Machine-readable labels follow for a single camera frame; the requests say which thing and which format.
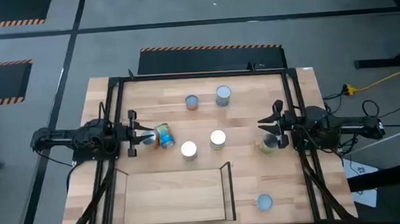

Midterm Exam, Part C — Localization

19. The white floor cable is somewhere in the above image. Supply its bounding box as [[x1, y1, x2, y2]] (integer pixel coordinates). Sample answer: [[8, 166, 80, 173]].
[[342, 119, 400, 156]]

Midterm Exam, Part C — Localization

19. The wooden shelf with black frame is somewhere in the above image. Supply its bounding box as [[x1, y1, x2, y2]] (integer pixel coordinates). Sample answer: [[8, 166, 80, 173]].
[[106, 160, 237, 224]]

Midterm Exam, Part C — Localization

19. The black table frame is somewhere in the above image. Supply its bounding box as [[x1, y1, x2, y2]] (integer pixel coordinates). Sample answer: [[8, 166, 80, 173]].
[[54, 54, 358, 224]]

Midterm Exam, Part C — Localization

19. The green Oranges label can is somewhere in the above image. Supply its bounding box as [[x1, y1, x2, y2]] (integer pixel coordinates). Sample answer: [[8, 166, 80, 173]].
[[257, 132, 280, 155], [208, 128, 228, 151]]

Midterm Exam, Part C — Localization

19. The black stand base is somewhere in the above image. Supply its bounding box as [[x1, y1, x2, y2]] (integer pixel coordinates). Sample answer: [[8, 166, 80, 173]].
[[350, 0, 400, 70]]

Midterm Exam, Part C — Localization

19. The long black hazard-striped floor mat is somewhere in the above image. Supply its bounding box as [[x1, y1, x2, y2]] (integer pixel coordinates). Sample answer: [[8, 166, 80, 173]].
[[135, 37, 289, 79]]

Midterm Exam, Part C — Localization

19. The tall blue Cherries can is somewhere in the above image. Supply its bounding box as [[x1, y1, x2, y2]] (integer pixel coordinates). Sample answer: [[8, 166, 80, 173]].
[[214, 84, 233, 108]]

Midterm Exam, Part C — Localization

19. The black floor beam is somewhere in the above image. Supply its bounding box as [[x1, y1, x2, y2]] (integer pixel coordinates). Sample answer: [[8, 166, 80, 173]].
[[346, 163, 400, 193]]

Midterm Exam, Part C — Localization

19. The teal Tomatoes label can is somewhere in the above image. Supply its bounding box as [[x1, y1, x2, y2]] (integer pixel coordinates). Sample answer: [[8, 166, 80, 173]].
[[154, 123, 176, 150]]

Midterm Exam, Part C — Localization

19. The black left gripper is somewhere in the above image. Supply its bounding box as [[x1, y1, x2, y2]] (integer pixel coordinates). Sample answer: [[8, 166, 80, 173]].
[[114, 108, 158, 158]]

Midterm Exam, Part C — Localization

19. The red Pineapple label can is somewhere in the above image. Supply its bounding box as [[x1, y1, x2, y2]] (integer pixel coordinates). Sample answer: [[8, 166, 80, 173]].
[[140, 128, 161, 151]]

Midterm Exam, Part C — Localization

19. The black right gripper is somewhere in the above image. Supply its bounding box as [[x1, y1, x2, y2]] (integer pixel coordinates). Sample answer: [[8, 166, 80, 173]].
[[256, 98, 297, 150]]

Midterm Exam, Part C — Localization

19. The white paper sheet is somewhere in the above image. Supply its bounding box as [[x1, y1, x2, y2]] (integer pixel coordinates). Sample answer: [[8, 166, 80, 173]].
[[342, 156, 380, 211]]

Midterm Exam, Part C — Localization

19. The blue peaches label can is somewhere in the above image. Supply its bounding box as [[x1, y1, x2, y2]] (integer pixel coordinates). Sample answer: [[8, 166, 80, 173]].
[[180, 139, 199, 163]]

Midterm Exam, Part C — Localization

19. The small teal orange-slices can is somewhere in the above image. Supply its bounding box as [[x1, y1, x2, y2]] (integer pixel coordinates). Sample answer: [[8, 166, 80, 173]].
[[184, 94, 200, 111]]

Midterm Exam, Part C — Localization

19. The bluish tin can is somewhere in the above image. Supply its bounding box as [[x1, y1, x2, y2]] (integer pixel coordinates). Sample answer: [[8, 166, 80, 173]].
[[254, 192, 275, 213]]

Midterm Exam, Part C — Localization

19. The yellow extension cord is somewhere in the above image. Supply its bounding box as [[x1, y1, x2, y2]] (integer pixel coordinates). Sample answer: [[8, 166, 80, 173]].
[[341, 61, 400, 97]]

